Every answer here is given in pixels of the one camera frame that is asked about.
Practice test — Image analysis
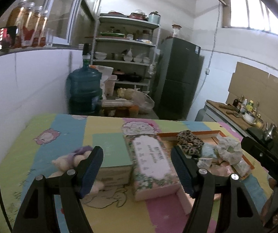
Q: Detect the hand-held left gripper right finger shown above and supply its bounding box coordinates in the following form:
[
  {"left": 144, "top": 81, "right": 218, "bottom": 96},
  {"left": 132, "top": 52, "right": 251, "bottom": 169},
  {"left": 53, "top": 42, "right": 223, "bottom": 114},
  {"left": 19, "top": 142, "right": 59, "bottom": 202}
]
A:
[{"left": 170, "top": 146, "right": 266, "bottom": 233}]

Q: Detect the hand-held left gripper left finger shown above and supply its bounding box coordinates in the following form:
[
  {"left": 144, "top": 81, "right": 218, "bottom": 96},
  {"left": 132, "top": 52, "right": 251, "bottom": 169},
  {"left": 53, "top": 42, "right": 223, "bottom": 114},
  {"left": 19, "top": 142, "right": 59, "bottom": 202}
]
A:
[{"left": 12, "top": 146, "right": 104, "bottom": 233}]

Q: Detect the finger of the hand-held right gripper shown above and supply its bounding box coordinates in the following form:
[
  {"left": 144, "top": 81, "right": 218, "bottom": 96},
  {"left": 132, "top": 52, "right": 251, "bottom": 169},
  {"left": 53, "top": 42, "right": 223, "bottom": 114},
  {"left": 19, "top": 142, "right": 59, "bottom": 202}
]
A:
[{"left": 241, "top": 137, "right": 278, "bottom": 168}]

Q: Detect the leopard print scrunchie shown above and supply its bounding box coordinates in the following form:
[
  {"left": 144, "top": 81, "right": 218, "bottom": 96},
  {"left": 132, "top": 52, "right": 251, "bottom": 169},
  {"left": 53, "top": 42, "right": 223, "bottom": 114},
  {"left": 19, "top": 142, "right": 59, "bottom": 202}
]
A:
[{"left": 176, "top": 130, "right": 205, "bottom": 157}]

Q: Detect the white floral cloth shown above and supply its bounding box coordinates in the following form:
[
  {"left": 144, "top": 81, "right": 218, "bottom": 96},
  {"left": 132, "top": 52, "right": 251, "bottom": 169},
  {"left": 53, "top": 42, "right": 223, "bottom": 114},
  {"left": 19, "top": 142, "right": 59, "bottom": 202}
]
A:
[{"left": 215, "top": 137, "right": 252, "bottom": 178}]

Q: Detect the pink soft pad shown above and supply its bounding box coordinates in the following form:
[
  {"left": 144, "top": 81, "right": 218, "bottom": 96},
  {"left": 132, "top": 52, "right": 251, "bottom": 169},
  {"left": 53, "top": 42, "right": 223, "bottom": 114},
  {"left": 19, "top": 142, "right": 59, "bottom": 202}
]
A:
[{"left": 212, "top": 164, "right": 232, "bottom": 175}]

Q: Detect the shallow orange-rimmed cardboard box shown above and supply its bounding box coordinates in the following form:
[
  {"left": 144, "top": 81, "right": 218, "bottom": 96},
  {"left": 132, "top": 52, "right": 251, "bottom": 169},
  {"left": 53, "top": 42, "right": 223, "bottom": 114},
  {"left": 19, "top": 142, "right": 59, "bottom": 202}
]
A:
[{"left": 157, "top": 130, "right": 256, "bottom": 215}]

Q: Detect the person's right hand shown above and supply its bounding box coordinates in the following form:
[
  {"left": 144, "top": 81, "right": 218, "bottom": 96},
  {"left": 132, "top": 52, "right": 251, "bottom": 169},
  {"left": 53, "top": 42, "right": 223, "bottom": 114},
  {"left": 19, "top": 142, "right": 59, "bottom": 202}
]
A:
[{"left": 261, "top": 178, "right": 278, "bottom": 227}]

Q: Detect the beige plush toy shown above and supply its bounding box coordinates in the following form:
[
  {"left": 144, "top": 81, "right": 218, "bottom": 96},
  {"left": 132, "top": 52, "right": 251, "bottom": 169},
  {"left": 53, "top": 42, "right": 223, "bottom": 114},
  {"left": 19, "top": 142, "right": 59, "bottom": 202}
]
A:
[{"left": 90, "top": 181, "right": 105, "bottom": 193}]

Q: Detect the black induction cooker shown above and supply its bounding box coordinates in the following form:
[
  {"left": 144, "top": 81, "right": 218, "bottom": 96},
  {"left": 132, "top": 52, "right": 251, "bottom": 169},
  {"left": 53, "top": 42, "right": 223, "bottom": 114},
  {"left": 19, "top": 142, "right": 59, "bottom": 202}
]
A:
[{"left": 247, "top": 126, "right": 275, "bottom": 144}]

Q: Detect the pink and purple plush toy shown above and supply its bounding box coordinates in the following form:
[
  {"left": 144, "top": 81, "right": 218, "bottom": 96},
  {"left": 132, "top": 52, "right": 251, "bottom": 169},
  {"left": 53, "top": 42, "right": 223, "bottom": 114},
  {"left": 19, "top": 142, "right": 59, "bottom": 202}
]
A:
[{"left": 52, "top": 146, "right": 94, "bottom": 173}]

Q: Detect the steel kettle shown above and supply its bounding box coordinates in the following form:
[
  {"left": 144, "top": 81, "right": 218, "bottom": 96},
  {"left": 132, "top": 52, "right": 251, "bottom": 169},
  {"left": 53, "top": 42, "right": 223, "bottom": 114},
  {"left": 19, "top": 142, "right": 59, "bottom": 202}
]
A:
[{"left": 263, "top": 123, "right": 278, "bottom": 141}]

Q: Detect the small floral fabric pouch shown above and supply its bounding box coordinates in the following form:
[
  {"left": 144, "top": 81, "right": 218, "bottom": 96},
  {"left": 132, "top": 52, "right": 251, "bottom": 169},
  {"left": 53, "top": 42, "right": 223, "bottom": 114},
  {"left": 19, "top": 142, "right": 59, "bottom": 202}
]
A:
[{"left": 197, "top": 158, "right": 213, "bottom": 169}]

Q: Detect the flat mint green box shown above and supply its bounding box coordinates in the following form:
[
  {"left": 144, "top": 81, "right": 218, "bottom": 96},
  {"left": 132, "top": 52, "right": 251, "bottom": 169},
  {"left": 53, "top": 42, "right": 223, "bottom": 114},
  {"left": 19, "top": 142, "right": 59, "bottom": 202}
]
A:
[{"left": 92, "top": 133, "right": 133, "bottom": 187}]

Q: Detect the floral pink tissue box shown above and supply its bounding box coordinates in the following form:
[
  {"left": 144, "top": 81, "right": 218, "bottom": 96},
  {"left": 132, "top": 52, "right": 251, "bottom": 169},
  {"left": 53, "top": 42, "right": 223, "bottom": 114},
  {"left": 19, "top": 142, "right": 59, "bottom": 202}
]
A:
[{"left": 124, "top": 134, "right": 182, "bottom": 202}]

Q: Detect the white bowl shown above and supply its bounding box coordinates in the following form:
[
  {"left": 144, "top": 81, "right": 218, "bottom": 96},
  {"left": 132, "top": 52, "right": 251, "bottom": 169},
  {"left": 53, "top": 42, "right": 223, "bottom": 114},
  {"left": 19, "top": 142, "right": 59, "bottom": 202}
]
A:
[{"left": 242, "top": 110, "right": 257, "bottom": 124}]

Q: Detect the wooden cutting board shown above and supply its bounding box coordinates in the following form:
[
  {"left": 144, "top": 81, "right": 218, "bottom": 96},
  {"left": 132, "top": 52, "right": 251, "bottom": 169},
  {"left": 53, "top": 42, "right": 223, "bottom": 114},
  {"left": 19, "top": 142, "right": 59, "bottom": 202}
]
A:
[{"left": 207, "top": 99, "right": 251, "bottom": 131}]

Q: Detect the colourful cartoon printed mat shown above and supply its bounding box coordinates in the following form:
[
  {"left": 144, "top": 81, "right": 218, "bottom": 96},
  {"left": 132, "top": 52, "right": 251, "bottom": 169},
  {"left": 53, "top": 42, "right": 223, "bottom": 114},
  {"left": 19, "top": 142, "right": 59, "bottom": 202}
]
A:
[{"left": 0, "top": 113, "right": 275, "bottom": 233}]

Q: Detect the kitchen counter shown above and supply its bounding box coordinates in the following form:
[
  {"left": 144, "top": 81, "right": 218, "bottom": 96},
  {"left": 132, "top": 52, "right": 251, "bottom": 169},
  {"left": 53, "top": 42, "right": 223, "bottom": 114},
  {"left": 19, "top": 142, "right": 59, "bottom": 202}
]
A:
[{"left": 195, "top": 99, "right": 275, "bottom": 142}]

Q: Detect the flat box on floor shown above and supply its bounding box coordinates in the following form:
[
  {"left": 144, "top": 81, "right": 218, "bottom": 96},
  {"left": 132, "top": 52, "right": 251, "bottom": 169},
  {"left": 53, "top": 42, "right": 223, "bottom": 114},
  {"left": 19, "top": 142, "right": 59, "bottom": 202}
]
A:
[{"left": 101, "top": 99, "right": 133, "bottom": 109}]

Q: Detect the plastic bag with cabbage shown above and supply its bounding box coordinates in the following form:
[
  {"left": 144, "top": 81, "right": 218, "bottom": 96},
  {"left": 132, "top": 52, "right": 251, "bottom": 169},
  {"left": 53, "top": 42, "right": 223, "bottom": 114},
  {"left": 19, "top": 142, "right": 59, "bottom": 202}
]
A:
[{"left": 117, "top": 87, "right": 155, "bottom": 115}]

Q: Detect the blue water jug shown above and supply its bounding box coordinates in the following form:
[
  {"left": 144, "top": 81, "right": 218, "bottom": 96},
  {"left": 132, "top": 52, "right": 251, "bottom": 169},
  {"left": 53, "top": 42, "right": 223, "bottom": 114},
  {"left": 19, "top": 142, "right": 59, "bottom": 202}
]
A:
[{"left": 67, "top": 64, "right": 103, "bottom": 115}]

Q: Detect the beige plastic bin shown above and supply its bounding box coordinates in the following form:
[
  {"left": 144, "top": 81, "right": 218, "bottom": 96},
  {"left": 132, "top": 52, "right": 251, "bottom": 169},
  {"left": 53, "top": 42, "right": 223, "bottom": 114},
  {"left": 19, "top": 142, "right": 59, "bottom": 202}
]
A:
[{"left": 105, "top": 75, "right": 118, "bottom": 97}]

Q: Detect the dark green refrigerator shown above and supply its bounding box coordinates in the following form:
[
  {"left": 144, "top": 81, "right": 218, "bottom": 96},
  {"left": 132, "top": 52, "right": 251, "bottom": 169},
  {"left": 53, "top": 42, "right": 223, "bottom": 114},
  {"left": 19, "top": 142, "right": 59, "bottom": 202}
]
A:
[{"left": 154, "top": 37, "right": 205, "bottom": 121}]

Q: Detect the black water jug pump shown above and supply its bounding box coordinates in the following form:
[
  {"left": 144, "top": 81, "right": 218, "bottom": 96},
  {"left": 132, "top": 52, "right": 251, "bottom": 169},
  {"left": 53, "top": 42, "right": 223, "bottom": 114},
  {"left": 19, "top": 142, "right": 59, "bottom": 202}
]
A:
[{"left": 82, "top": 43, "right": 92, "bottom": 66}]

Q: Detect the white metal shelf rack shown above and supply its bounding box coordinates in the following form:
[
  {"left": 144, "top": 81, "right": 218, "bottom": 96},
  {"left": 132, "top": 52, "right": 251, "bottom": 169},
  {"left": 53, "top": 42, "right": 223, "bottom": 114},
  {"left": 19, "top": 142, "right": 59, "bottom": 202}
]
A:
[{"left": 92, "top": 15, "right": 160, "bottom": 98}]

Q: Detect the small barred window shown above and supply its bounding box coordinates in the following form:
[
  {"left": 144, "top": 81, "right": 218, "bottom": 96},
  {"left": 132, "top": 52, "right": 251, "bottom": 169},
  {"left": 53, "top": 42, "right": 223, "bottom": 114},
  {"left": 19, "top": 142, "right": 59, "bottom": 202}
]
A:
[{"left": 223, "top": 0, "right": 278, "bottom": 38}]

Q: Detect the drinking glass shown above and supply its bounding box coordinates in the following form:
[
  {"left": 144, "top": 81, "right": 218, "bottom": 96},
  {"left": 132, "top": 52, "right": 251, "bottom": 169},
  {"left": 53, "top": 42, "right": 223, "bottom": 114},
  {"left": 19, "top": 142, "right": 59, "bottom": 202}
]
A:
[{"left": 45, "top": 29, "right": 54, "bottom": 47}]

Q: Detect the glass jar with lid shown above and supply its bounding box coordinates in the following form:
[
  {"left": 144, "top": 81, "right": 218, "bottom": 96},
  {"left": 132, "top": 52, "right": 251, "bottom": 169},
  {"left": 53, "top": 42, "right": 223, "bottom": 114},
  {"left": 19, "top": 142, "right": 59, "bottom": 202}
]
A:
[{"left": 172, "top": 24, "right": 182, "bottom": 38}]

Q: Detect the amber liquid bottle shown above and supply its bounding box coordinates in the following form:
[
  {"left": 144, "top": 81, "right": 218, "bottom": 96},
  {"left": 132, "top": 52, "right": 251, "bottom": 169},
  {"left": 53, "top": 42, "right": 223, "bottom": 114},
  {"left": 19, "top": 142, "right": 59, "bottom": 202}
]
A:
[
  {"left": 32, "top": 6, "right": 44, "bottom": 47},
  {"left": 20, "top": 2, "right": 36, "bottom": 48},
  {"left": 41, "top": 10, "right": 49, "bottom": 46},
  {"left": 7, "top": 0, "right": 28, "bottom": 47}
]

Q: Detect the teal pot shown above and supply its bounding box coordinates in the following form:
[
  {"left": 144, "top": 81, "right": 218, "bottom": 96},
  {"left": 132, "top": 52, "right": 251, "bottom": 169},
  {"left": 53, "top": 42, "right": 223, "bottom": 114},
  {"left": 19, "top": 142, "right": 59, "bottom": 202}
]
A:
[{"left": 149, "top": 11, "right": 161, "bottom": 24}]

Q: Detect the white framed sliding window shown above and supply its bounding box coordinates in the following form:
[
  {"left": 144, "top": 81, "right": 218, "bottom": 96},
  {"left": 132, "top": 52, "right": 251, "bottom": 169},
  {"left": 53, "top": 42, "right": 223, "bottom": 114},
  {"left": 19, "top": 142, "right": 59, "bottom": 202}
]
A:
[{"left": 39, "top": 0, "right": 82, "bottom": 46}]

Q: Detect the red pot with glass lid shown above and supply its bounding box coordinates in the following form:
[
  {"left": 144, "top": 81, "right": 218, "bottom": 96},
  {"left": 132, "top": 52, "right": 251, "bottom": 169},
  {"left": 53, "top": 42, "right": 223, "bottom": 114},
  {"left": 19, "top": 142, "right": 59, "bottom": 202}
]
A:
[{"left": 129, "top": 10, "right": 148, "bottom": 20}]

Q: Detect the cardboard sheet on wall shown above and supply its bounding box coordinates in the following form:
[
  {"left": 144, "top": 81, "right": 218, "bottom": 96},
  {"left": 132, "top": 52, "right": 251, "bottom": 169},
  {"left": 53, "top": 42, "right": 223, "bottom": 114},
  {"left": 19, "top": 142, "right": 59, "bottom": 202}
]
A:
[{"left": 226, "top": 62, "right": 278, "bottom": 146}]

